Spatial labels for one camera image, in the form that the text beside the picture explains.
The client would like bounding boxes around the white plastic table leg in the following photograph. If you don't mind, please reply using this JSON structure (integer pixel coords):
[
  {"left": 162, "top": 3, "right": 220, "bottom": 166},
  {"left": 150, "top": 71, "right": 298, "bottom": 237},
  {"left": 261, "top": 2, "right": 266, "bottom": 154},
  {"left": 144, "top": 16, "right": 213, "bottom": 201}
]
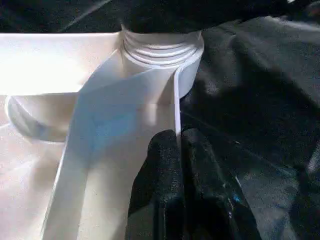
[{"left": 119, "top": 23, "right": 204, "bottom": 66}]

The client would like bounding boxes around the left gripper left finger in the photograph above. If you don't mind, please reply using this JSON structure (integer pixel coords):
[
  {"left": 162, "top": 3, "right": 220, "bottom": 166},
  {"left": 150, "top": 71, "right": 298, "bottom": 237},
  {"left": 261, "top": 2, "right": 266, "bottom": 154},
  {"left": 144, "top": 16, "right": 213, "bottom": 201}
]
[{"left": 126, "top": 128, "right": 188, "bottom": 240}]

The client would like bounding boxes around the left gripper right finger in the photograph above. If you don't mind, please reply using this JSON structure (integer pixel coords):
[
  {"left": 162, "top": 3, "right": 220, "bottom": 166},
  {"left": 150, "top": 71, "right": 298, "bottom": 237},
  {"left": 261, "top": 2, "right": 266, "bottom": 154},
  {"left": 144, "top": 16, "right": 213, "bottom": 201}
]
[{"left": 180, "top": 126, "right": 261, "bottom": 240}]

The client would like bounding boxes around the white plastic table top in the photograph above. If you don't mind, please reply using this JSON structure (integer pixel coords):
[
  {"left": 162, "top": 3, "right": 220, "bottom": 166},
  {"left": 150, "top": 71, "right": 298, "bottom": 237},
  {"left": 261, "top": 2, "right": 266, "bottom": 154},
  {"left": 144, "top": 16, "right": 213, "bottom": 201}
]
[{"left": 0, "top": 31, "right": 205, "bottom": 240}]

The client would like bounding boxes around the black plastic mat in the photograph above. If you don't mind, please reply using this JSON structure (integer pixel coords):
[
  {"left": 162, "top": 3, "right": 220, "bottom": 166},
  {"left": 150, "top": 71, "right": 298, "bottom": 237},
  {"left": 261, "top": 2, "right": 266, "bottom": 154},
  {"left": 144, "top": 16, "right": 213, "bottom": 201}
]
[{"left": 0, "top": 0, "right": 320, "bottom": 240}]

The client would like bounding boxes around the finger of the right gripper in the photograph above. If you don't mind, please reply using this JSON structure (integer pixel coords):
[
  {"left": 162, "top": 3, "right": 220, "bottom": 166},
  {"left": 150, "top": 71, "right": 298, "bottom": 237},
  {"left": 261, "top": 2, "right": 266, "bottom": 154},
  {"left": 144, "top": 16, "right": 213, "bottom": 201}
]
[{"left": 120, "top": 0, "right": 276, "bottom": 35}]

